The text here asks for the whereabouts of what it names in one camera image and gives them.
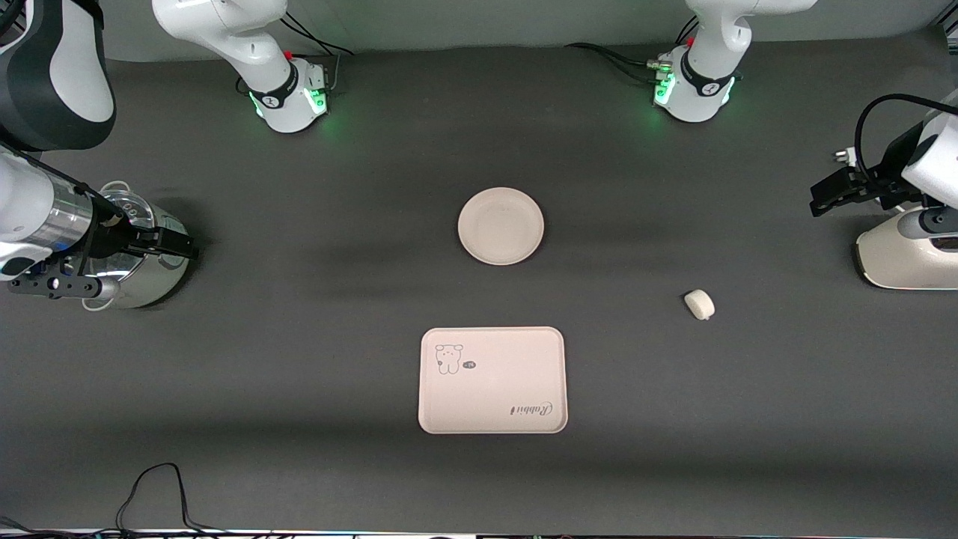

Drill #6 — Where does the silver electric cooking pot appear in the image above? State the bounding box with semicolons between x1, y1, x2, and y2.
81;180;192;310

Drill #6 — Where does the cream tray with rabbit print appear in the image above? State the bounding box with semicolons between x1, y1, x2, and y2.
418;326;569;435

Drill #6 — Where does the round cream plate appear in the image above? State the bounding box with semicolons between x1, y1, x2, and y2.
457;187;545;267

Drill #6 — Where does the black looped gripper cable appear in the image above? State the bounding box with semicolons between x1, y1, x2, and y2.
853;94;958;188

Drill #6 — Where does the cream toaster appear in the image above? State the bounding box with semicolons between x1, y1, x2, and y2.
853;206;958;290

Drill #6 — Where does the white steamed bun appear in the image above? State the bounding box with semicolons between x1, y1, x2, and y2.
683;289;716;322

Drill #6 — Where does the glass pot lid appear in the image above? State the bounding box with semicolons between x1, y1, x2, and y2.
94;189;159;284

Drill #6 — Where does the thin black table cable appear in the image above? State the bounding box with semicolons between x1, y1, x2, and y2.
0;463;270;537

